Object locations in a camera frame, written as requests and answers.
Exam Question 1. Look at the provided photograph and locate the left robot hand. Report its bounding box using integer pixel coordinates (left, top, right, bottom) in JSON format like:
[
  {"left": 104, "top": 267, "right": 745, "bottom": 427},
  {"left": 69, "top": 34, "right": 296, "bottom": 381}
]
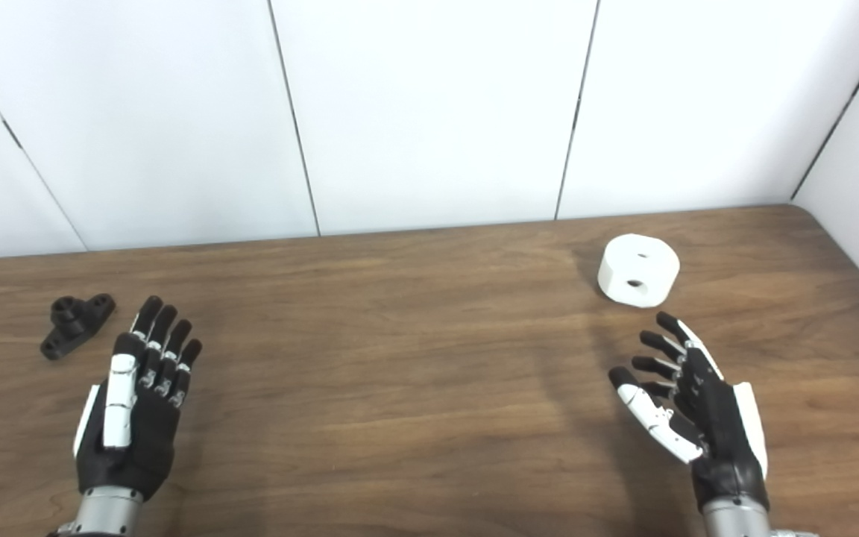
[{"left": 73, "top": 295, "right": 203, "bottom": 502}]

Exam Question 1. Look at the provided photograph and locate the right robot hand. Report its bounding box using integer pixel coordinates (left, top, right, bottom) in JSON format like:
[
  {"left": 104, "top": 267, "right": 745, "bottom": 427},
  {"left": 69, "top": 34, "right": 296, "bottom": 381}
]
[{"left": 608, "top": 312, "right": 770, "bottom": 512}]

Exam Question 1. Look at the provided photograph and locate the black holder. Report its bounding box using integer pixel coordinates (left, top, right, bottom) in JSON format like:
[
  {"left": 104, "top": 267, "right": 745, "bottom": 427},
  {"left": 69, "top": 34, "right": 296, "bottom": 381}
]
[{"left": 40, "top": 293, "right": 116, "bottom": 361}]

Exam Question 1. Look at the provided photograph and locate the round white piece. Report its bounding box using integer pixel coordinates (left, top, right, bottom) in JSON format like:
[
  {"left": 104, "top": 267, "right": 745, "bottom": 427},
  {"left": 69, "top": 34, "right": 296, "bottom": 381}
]
[{"left": 597, "top": 233, "right": 681, "bottom": 309}]

